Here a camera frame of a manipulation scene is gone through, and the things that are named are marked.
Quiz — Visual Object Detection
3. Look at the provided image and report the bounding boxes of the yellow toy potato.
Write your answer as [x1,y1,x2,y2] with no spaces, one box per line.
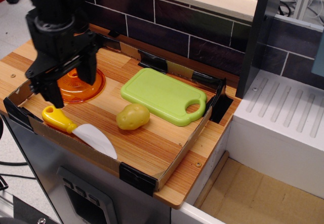
[116,103,150,130]

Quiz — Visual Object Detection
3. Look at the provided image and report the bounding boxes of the green plastic cutting board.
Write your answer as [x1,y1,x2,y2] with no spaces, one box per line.
[120,68,207,126]

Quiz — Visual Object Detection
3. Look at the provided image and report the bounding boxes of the dark grey vertical post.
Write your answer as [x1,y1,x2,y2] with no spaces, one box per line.
[236,0,280,99]

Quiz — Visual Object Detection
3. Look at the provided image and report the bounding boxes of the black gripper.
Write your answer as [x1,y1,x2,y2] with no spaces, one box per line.
[25,9,97,109]

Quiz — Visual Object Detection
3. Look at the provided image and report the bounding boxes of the white toy sink drainboard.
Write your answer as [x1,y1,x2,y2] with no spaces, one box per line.
[226,71,323,197]

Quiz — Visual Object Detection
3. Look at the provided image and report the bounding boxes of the cardboard fence with black tape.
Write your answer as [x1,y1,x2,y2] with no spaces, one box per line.
[1,38,240,208]

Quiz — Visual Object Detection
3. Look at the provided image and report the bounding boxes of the silver toy oven front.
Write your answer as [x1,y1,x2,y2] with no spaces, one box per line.
[3,116,171,223]

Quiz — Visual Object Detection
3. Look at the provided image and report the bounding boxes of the orange transparent pot lid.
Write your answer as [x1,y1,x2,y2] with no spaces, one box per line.
[57,69,106,104]

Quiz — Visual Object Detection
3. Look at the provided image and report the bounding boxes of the yellow-handled white toy knife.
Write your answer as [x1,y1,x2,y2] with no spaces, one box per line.
[42,106,117,160]

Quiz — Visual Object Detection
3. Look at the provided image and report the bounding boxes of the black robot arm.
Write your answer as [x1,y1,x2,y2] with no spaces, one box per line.
[25,0,97,108]

